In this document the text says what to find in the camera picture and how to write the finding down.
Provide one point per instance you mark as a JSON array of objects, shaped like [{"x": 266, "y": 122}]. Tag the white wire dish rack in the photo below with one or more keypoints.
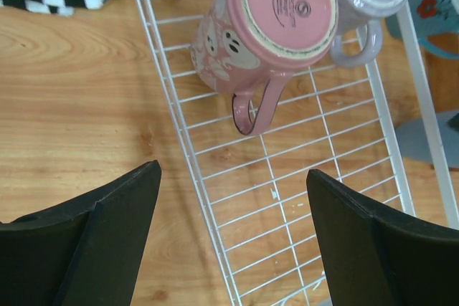
[{"x": 246, "y": 197}]

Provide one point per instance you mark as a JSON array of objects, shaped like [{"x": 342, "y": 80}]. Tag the blue floral mug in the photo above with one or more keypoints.
[{"x": 433, "y": 17}]

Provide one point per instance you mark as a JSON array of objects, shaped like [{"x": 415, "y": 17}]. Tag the plain blue cup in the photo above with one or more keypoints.
[{"x": 413, "y": 143}]

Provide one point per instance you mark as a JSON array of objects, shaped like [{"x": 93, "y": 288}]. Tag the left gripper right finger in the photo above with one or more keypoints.
[{"x": 374, "y": 254}]

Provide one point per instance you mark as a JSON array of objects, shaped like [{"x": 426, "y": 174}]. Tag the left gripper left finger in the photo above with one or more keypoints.
[{"x": 84, "y": 251}]

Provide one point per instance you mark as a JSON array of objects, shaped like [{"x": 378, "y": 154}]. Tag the pink ghost mug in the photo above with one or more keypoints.
[{"x": 250, "y": 50}]

